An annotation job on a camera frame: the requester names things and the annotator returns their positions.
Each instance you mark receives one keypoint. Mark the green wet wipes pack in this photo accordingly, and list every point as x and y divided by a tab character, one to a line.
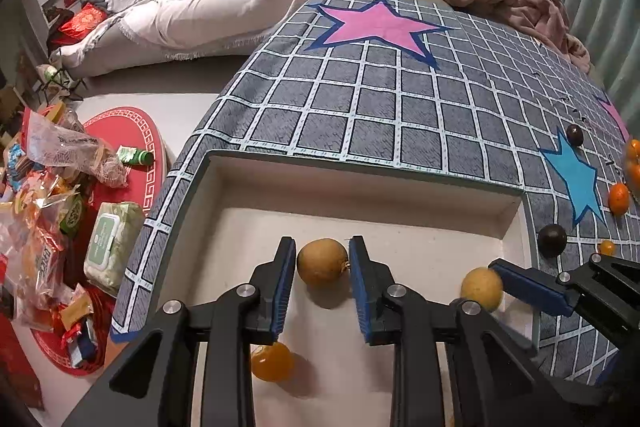
111	247

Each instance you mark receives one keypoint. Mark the brown longan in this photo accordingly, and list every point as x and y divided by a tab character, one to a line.
481	289
322	269

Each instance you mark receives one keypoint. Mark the green small bottle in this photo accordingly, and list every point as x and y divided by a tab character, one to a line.
135	155

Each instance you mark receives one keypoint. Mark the white covered sofa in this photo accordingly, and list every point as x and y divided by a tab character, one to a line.
225	17

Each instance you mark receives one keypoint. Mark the red round mat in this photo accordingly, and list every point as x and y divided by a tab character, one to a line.
145	132

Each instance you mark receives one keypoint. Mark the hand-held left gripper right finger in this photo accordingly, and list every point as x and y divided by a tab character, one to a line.
359	292

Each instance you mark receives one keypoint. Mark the white green bottle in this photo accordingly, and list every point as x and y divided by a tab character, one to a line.
50	72

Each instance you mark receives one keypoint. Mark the clear plastic bag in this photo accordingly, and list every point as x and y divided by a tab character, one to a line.
635	187

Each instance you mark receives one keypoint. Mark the dark purple passion fruit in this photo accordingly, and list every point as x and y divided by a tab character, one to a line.
552	239
574	133

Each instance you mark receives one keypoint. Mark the red patterned cushion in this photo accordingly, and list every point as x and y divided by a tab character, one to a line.
82	23

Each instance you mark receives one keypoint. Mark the orange tangerine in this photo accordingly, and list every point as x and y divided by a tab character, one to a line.
634	172
618	198
634	149

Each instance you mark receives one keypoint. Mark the white rectangular tray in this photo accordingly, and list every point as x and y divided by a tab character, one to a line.
400	232

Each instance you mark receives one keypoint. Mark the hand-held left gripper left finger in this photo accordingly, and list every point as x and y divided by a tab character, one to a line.
284	292

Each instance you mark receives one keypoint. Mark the pile of snack packets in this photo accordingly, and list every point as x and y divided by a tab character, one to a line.
40	217

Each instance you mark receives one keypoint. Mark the small orange kumquat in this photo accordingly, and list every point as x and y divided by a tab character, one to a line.
607	248

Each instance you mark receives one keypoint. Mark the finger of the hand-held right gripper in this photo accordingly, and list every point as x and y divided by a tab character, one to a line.
535	289
617	269

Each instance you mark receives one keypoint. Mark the grey checkered star tablecloth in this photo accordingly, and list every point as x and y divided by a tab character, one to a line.
380	107

